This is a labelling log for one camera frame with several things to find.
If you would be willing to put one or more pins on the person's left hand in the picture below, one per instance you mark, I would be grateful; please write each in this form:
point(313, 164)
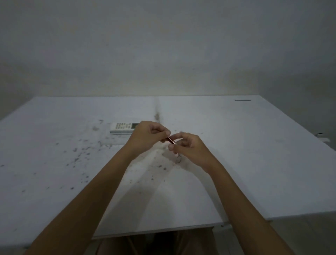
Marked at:
point(145, 136)

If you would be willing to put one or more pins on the person's right hand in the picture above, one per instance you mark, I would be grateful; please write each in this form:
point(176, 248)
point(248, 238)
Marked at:
point(196, 155)

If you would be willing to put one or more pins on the person's right fingers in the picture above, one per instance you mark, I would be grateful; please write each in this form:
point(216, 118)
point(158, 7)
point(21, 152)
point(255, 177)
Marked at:
point(181, 141)

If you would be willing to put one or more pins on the person's left fingers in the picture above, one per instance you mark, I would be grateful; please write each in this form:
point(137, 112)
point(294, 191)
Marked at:
point(161, 131)

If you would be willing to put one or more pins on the person's right forearm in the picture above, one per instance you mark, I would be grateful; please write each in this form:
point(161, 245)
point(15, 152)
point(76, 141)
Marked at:
point(244, 212)

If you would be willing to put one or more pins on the person's left forearm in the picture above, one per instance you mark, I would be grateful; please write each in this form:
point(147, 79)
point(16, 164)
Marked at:
point(86, 205)

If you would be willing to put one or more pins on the white remote control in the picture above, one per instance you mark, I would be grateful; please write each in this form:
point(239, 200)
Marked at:
point(122, 128)

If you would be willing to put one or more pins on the person's brown shorts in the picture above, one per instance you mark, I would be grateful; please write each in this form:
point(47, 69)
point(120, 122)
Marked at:
point(157, 243)

